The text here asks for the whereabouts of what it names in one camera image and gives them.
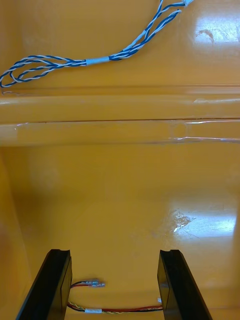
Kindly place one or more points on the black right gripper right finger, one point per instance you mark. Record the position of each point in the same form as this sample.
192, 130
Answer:
177, 287

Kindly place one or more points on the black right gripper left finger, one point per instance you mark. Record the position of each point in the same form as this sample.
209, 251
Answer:
47, 287

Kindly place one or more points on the yellow-orange plastic bin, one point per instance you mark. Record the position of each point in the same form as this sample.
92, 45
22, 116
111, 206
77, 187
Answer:
175, 62
112, 200

